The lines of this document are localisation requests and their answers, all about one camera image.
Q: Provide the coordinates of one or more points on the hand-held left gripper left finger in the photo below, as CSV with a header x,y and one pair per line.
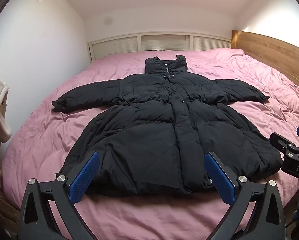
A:
x,y
85,175

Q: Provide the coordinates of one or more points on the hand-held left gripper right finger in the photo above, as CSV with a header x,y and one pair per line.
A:
x,y
219,177

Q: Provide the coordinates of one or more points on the black puffer coat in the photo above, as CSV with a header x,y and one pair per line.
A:
x,y
152,130

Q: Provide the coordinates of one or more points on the pink bed cover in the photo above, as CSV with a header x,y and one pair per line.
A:
x,y
52,135

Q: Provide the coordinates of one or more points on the wooden headboard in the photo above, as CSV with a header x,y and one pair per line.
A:
x,y
272,50

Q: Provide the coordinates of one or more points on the white louvred panel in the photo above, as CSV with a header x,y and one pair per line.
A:
x,y
164,42

